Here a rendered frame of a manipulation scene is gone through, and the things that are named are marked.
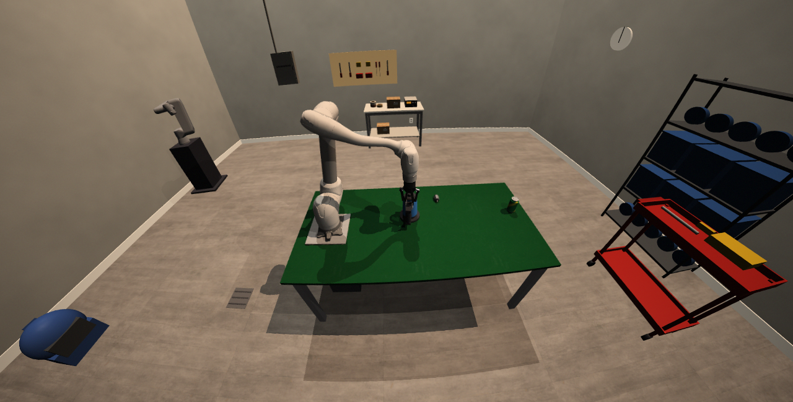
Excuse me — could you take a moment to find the green drink can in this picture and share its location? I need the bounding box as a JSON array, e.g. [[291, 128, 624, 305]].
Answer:
[[507, 196, 519, 212]]

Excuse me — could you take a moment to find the brown round disc with center stud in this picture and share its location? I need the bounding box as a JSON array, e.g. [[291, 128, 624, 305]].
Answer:
[[400, 210, 419, 223]]

